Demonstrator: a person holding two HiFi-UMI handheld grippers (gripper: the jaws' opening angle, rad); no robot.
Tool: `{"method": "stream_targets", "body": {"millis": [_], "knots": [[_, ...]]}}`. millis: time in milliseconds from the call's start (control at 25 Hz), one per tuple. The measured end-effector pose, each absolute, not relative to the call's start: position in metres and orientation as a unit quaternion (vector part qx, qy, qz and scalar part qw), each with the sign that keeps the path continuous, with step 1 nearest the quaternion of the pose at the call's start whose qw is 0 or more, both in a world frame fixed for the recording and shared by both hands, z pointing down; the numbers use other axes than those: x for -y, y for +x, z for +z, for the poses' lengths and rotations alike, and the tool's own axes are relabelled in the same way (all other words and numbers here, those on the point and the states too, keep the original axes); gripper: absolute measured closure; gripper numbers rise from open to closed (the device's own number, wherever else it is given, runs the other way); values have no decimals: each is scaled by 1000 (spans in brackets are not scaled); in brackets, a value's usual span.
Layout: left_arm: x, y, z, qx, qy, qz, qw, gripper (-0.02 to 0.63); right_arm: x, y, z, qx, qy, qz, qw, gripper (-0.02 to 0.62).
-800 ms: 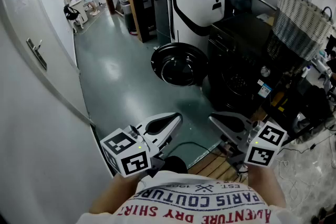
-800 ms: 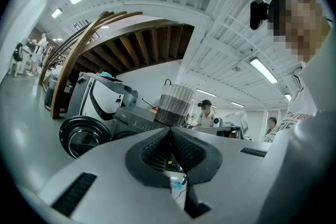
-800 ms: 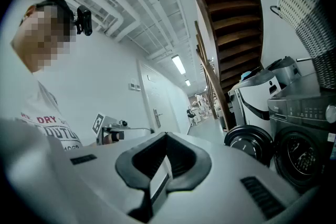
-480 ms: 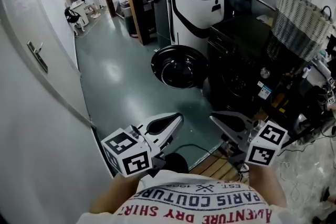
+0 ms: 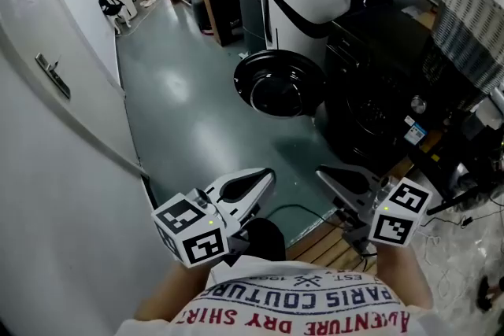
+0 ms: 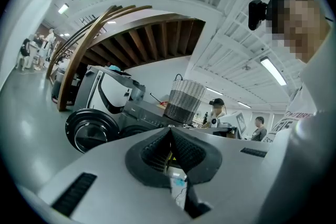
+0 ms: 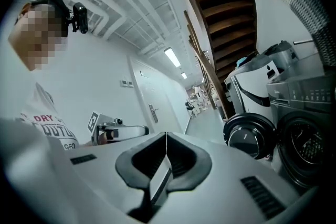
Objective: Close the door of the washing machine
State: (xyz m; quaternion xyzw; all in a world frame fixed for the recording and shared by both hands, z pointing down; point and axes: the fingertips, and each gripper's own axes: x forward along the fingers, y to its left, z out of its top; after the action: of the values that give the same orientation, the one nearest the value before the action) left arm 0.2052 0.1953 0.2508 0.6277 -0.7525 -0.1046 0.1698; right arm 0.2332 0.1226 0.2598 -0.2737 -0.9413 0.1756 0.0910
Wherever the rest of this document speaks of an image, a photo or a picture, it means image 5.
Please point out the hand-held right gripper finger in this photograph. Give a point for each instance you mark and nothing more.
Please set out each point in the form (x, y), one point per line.
(356, 198)

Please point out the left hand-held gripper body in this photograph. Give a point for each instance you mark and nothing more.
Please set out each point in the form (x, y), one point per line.
(185, 220)

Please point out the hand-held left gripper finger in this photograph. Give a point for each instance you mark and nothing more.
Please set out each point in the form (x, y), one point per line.
(252, 204)

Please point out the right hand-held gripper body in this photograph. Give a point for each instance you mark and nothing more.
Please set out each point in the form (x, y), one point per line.
(393, 232)

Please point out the round black washer door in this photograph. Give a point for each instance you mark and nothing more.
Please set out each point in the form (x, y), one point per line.
(275, 86)

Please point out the person's left forearm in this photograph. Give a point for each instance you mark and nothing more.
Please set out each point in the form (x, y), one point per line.
(173, 295)

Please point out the person's right forearm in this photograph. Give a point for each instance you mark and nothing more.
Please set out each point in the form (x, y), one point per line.
(405, 271)

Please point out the black washing machine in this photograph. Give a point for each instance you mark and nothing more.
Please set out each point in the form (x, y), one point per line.
(374, 63)

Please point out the white door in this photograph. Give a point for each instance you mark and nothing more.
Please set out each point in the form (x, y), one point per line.
(47, 23)

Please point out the person's black trousers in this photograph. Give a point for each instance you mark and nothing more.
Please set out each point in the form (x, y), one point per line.
(264, 240)

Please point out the wooden slat floor mat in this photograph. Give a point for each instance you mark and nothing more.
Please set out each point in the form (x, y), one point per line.
(327, 248)

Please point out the black metal stand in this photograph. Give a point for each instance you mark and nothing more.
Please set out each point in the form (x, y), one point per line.
(449, 177)

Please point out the person's white printed shirt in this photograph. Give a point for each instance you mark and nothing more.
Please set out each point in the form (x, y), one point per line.
(299, 299)

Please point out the grey trash bin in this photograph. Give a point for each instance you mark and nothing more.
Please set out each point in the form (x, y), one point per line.
(197, 4)

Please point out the striped woven laundry basket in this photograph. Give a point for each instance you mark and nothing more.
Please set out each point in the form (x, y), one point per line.
(468, 19)

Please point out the black backpack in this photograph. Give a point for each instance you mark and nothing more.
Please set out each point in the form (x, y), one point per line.
(110, 4)

